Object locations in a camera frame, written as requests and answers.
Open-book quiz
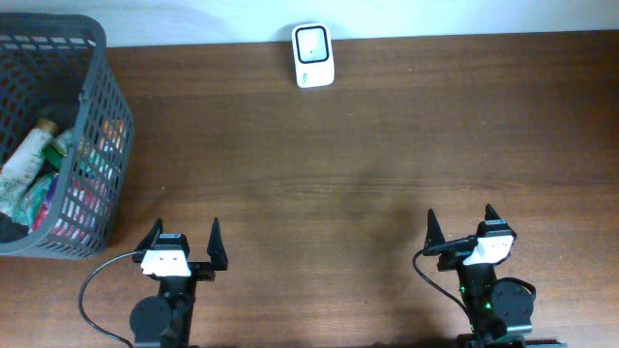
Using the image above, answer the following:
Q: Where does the mint toilet tissue pack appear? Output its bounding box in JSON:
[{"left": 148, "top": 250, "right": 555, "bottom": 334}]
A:
[{"left": 12, "top": 174, "right": 47, "bottom": 231}]

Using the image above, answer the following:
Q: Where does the white bamboo print tube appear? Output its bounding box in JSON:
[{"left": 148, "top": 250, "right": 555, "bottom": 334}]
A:
[{"left": 1, "top": 118, "right": 59, "bottom": 218}]

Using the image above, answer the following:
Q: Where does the dark grey plastic basket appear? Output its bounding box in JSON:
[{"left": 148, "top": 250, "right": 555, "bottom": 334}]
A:
[{"left": 1, "top": 13, "right": 134, "bottom": 260}]

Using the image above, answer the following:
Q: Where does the red purple snack bag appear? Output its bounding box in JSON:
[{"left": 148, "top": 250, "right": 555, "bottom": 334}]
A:
[{"left": 32, "top": 173, "right": 58, "bottom": 231}]

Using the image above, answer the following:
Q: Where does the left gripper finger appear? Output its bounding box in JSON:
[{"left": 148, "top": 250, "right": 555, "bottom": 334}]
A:
[
  {"left": 134, "top": 218, "right": 162, "bottom": 251},
  {"left": 207, "top": 217, "right": 228, "bottom": 271}
]

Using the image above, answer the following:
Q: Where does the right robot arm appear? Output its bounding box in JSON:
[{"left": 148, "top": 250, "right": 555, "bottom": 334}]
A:
[{"left": 412, "top": 204, "right": 564, "bottom": 348}]

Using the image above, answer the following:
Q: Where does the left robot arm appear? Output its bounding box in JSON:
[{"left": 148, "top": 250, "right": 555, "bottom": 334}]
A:
[{"left": 130, "top": 218, "right": 228, "bottom": 347}]

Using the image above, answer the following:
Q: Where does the green lid jar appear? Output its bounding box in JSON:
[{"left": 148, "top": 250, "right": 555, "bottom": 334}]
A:
[{"left": 42, "top": 128, "right": 74, "bottom": 172}]

